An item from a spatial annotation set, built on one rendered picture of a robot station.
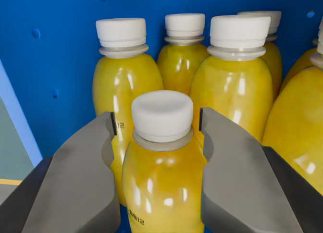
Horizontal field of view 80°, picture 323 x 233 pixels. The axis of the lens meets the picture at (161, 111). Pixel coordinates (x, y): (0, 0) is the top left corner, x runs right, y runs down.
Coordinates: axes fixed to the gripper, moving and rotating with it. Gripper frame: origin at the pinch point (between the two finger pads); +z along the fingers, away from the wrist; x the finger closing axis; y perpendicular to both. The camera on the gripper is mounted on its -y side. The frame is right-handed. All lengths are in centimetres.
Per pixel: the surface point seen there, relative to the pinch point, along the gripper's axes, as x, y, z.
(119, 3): -3.2, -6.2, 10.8
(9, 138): -112, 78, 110
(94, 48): -5.6, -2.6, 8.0
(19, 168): -117, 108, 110
